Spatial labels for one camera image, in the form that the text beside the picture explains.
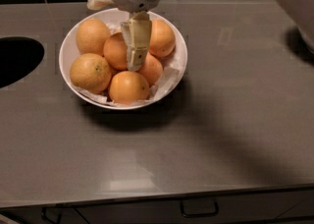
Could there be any black left drawer handle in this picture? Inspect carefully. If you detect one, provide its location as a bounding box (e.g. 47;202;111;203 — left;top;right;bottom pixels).
41;207;62;224

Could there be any white bowl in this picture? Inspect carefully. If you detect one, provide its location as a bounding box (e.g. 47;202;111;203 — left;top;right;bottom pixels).
59;12;187;110

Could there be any black drawer handle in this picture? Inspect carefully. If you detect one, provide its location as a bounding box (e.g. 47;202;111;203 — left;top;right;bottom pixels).
41;207;62;224
180;198;219;218

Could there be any orange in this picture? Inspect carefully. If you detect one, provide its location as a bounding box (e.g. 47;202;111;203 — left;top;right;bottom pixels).
108;71;149;105
148;20;176;58
76;19;111;55
138;54;163;86
103;32;128;70
70;53;112;94

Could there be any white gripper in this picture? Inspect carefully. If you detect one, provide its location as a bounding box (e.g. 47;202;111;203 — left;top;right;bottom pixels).
87;0;160;72

